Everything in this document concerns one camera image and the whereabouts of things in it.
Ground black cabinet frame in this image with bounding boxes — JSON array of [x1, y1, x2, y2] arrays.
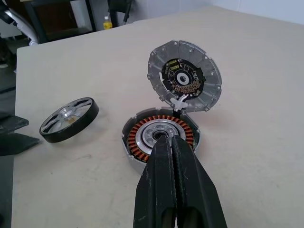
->
[[24, 0, 97, 44]]

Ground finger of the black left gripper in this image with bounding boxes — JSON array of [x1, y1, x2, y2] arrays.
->
[[0, 132, 40, 157], [0, 113, 29, 135]]

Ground yellow plastic bottle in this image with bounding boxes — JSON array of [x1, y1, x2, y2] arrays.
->
[[103, 15, 113, 30]]

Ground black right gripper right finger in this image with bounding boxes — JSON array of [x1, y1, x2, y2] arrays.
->
[[171, 134, 228, 228]]

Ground black spoked rotor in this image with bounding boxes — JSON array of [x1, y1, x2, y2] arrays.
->
[[38, 96, 101, 144]]

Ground silver motor housing copper windings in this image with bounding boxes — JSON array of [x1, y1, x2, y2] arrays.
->
[[120, 107, 201, 173]]

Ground white curved pipe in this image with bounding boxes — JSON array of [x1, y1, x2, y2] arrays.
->
[[6, 6, 39, 47]]

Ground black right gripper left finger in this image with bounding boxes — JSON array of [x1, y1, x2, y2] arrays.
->
[[133, 134, 178, 228]]

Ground black stand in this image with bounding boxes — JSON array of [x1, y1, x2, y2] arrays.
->
[[107, 0, 134, 25]]

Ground silver round motor lid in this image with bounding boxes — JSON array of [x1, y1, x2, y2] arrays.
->
[[146, 38, 223, 114]]

